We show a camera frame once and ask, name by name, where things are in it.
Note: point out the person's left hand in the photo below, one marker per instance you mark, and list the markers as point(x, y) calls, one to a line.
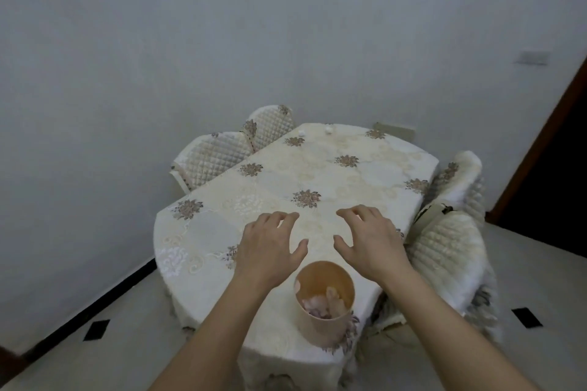
point(263, 251)

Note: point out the person's right hand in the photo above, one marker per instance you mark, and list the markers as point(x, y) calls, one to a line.
point(378, 246)

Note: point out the person's right thumb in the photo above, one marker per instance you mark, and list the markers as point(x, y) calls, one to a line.
point(343, 248)

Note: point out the person's left thumb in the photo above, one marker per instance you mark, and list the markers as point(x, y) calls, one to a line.
point(299, 252)

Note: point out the person's right forearm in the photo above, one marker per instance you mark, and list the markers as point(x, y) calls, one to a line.
point(445, 338)

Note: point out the person's left forearm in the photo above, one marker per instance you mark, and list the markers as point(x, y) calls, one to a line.
point(208, 340)

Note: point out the crumpled trash scraps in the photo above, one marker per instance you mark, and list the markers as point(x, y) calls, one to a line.
point(323, 304)

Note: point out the cream floral embroidered tablecloth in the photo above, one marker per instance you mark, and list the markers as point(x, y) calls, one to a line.
point(279, 180)

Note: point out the beige round waste bin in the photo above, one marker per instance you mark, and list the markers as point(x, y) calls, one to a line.
point(323, 329)

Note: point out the chair with quilted cream cover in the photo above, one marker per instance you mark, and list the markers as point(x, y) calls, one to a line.
point(461, 184)
point(270, 125)
point(451, 253)
point(213, 157)

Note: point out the brown wooden door frame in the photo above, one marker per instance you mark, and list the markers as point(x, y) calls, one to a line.
point(536, 143)

